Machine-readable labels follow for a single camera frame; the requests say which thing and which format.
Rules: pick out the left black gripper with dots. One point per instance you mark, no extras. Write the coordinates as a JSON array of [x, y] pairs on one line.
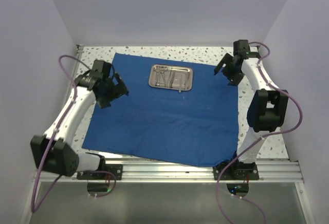
[[119, 89]]

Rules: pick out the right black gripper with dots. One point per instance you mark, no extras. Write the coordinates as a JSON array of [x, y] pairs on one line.
[[235, 79]]

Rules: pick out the steel instrument tray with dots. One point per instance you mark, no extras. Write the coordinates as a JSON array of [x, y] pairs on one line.
[[187, 76]]

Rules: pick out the blue surgical cloth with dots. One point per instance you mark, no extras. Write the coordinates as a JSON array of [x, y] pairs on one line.
[[198, 127]]

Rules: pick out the steel forceps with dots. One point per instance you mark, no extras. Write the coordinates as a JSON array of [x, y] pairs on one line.
[[180, 83]]

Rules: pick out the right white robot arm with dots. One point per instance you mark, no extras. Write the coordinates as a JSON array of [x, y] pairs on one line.
[[265, 114]]

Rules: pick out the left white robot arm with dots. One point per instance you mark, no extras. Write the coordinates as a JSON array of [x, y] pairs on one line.
[[52, 151]]

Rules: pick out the steel scissors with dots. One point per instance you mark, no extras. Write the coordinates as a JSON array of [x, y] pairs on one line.
[[160, 76]]

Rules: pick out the steel hemostat clamp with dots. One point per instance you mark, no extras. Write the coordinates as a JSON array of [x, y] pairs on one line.
[[171, 79]]

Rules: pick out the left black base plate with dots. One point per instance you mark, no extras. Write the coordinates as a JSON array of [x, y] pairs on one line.
[[115, 169]]

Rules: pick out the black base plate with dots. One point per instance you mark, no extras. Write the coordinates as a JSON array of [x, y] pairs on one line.
[[115, 169], [237, 171]]

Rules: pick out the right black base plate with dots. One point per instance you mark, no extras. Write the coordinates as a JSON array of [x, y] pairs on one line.
[[237, 171]]

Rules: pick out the aluminium mounting rail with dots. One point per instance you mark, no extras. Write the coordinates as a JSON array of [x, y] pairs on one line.
[[142, 170]]

